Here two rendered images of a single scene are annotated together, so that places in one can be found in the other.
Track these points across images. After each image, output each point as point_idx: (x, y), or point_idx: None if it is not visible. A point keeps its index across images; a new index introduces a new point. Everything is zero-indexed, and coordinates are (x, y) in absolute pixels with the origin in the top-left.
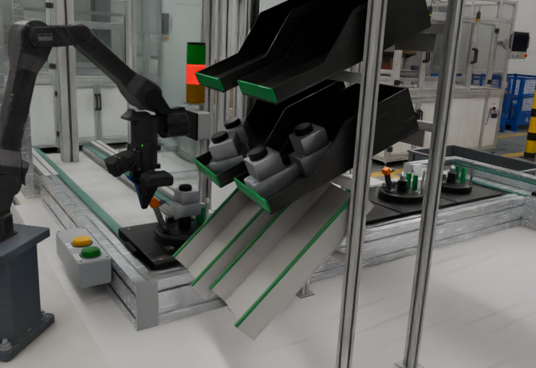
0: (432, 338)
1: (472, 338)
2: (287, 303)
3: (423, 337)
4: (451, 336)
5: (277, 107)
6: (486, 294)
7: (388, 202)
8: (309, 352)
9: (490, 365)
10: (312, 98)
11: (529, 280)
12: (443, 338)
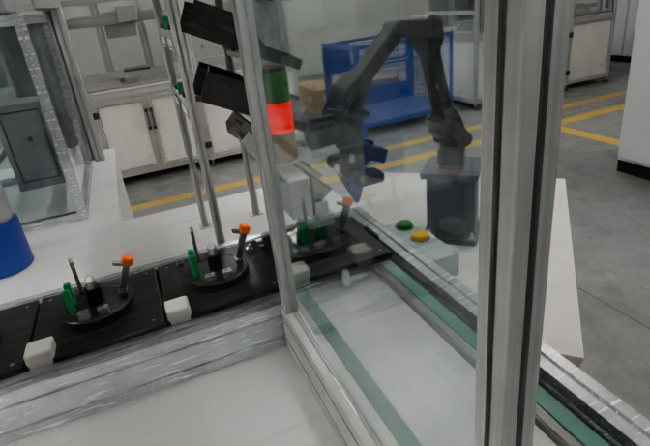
0: (171, 240)
1: (145, 242)
2: None
3: (175, 241)
4: (157, 242)
5: (240, 95)
6: (73, 276)
7: (11, 329)
8: (255, 230)
9: (160, 228)
10: (232, 75)
11: (5, 293)
12: (163, 241)
